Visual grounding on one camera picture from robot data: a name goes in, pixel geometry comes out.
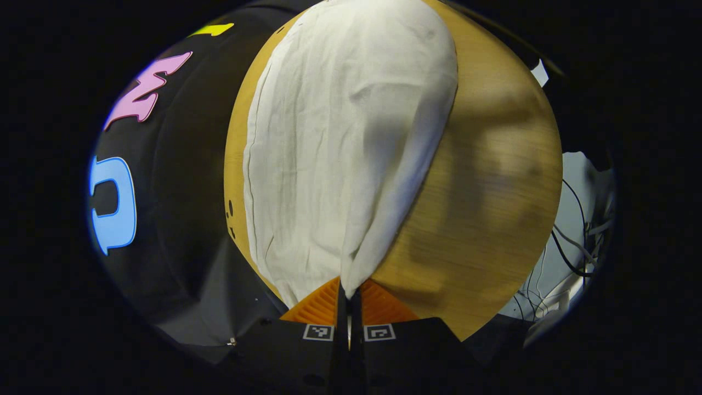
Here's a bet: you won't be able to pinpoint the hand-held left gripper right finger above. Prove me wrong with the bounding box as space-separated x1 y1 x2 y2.
351 277 483 395

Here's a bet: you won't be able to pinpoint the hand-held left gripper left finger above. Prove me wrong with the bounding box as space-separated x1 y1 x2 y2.
219 276 350 395

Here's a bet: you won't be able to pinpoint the white jeans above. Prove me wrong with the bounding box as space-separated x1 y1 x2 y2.
243 0 459 309

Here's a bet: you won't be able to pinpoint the black backdrop cloth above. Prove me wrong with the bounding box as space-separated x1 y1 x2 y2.
88 0 330 365

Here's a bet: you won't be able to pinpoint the black cable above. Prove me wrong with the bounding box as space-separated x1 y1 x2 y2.
550 178 597 278

